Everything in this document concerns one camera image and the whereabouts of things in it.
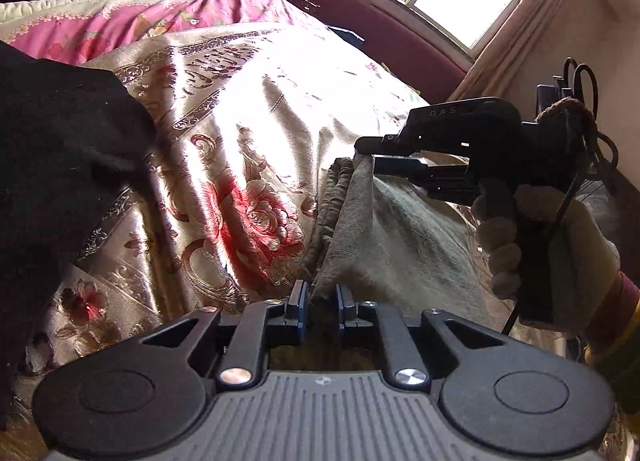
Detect person's right hand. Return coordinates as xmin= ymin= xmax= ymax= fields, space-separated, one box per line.
xmin=471 ymin=178 xmax=622 ymax=338

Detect pink floral quilt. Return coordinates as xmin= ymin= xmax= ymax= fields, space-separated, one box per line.
xmin=0 ymin=0 xmax=313 ymax=64

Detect beige curtain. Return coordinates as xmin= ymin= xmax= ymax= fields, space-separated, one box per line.
xmin=449 ymin=0 xmax=590 ymax=102

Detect golden floral satin bedspread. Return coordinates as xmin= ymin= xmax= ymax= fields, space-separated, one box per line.
xmin=15 ymin=21 xmax=640 ymax=461

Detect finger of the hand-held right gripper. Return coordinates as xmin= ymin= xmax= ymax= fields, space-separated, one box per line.
xmin=372 ymin=155 xmax=472 ymax=194
xmin=354 ymin=133 xmax=417 ymax=156

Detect blue cloth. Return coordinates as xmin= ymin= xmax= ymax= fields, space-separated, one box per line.
xmin=330 ymin=25 xmax=367 ymax=44

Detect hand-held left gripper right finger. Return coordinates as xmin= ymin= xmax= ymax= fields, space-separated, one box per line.
xmin=336 ymin=283 xmax=506 ymax=388

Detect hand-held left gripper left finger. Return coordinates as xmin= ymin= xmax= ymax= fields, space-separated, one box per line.
xmin=142 ymin=280 xmax=307 ymax=388

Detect black cloth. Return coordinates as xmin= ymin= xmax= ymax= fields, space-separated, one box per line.
xmin=0 ymin=40 xmax=160 ymax=434

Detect grey-green pants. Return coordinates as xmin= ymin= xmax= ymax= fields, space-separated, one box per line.
xmin=270 ymin=153 xmax=508 ymax=372

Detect person's right forearm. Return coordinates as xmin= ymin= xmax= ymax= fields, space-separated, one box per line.
xmin=582 ymin=268 xmax=640 ymax=414

